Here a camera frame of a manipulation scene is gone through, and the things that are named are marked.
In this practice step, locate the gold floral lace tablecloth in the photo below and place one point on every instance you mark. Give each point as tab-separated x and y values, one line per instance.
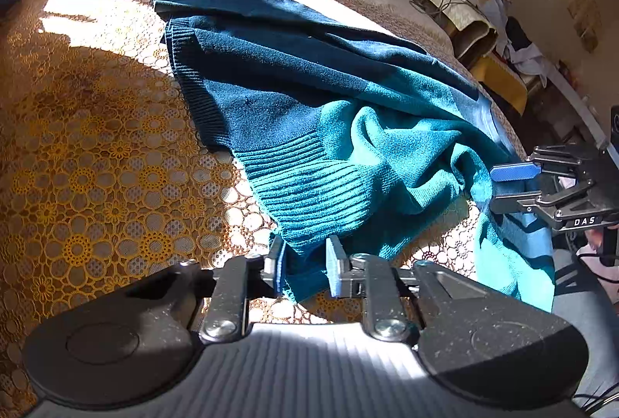
103	179

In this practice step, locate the cluttered side table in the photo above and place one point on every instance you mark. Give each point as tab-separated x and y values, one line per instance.
473	38

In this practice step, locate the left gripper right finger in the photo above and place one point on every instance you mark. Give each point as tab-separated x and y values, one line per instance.
345	280

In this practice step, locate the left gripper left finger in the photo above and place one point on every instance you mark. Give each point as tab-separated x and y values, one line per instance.
273	264

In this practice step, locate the teal blue knit sweater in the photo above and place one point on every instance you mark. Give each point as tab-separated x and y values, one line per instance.
351	133

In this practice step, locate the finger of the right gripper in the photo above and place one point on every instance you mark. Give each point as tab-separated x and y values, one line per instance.
515	172
512	203

